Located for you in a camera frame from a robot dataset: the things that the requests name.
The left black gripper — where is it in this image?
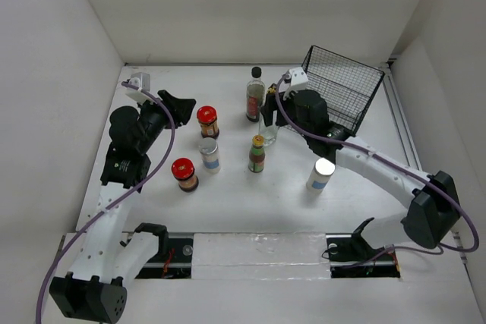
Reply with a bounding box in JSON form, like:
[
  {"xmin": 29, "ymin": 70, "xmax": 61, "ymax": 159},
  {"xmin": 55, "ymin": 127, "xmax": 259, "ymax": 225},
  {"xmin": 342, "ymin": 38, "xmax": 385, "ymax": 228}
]
[{"xmin": 136, "ymin": 90, "xmax": 194, "ymax": 153}]

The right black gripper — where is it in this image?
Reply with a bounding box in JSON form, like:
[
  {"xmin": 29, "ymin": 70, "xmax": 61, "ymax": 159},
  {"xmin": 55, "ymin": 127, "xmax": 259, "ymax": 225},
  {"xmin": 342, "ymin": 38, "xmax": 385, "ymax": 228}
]
[{"xmin": 260, "ymin": 90, "xmax": 312, "ymax": 140}]

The clear glass oil bottle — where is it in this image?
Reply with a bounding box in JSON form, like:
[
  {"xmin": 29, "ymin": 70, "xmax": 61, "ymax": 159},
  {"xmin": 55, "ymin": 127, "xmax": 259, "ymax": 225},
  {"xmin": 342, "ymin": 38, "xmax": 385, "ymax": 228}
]
[{"xmin": 258, "ymin": 83, "xmax": 279, "ymax": 147}]

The dark soy sauce bottle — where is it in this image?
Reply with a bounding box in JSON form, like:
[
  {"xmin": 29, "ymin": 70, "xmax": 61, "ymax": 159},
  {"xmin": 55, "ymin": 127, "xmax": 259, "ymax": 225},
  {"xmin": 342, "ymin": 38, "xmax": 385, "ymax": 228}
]
[{"xmin": 246, "ymin": 66, "xmax": 266, "ymax": 123}]

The silver lid shaker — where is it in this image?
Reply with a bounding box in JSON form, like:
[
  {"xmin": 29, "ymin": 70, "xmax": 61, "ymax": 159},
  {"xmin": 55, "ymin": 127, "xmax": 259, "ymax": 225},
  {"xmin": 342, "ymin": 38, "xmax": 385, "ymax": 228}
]
[
  {"xmin": 198, "ymin": 137, "xmax": 221, "ymax": 174},
  {"xmin": 306, "ymin": 158, "xmax": 336, "ymax": 193}
]

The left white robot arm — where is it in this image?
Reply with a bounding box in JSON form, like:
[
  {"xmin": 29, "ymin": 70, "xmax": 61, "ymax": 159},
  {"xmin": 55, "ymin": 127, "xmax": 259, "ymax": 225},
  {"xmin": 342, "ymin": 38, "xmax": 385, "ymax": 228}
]
[{"xmin": 49, "ymin": 89, "xmax": 196, "ymax": 323}]

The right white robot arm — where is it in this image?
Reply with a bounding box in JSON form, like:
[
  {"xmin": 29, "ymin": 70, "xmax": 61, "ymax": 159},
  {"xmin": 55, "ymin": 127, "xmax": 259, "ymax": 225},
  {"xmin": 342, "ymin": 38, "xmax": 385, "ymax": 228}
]
[{"xmin": 261, "ymin": 85, "xmax": 463, "ymax": 259}]

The red lid jar back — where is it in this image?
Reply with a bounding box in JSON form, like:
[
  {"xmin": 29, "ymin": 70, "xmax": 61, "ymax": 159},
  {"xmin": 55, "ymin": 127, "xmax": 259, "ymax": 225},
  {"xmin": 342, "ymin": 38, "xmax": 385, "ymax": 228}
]
[{"xmin": 197, "ymin": 105, "xmax": 219, "ymax": 139}]

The red lid jar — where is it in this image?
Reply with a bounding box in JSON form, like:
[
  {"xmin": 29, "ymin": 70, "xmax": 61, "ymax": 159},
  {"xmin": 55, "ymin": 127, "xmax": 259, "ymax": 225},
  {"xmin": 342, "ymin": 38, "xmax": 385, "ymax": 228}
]
[
  {"xmin": 197, "ymin": 105, "xmax": 219, "ymax": 139},
  {"xmin": 171, "ymin": 158, "xmax": 199, "ymax": 193}
]

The green label sauce bottle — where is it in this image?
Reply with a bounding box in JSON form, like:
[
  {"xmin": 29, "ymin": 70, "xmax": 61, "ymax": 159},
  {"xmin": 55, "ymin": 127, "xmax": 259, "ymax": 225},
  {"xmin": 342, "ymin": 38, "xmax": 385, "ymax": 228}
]
[{"xmin": 248, "ymin": 134, "xmax": 265, "ymax": 173}]

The red lid jar front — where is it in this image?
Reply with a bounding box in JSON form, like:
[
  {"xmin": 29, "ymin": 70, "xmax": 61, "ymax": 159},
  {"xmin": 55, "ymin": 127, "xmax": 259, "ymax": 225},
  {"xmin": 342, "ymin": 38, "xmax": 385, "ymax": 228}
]
[{"xmin": 171, "ymin": 158, "xmax": 199, "ymax": 193}]

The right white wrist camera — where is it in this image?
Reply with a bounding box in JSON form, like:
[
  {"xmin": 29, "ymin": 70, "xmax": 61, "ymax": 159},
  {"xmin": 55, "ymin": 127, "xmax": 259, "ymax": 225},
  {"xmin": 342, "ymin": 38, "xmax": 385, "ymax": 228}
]
[{"xmin": 284, "ymin": 67, "xmax": 308, "ymax": 92}]

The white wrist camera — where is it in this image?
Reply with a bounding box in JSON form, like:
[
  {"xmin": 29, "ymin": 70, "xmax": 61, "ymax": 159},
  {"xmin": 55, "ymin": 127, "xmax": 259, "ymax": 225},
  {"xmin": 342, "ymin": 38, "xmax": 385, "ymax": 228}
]
[
  {"xmin": 125, "ymin": 72, "xmax": 150, "ymax": 105},
  {"xmin": 284, "ymin": 67, "xmax": 308, "ymax": 92}
]

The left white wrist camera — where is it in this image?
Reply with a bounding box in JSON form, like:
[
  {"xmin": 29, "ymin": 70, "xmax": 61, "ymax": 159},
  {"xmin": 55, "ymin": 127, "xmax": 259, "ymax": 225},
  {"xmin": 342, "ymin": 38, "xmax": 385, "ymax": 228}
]
[{"xmin": 125, "ymin": 72, "xmax": 150, "ymax": 105}]

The black wire rack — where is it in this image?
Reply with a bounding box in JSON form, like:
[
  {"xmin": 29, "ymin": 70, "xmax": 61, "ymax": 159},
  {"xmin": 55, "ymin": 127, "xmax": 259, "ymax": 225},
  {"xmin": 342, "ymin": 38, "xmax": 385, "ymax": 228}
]
[{"xmin": 301, "ymin": 45, "xmax": 384, "ymax": 135}]

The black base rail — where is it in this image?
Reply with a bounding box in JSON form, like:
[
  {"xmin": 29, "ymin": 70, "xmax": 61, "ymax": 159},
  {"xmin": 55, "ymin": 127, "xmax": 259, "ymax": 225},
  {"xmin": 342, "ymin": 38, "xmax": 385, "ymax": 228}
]
[{"xmin": 137, "ymin": 233, "xmax": 400, "ymax": 279}]

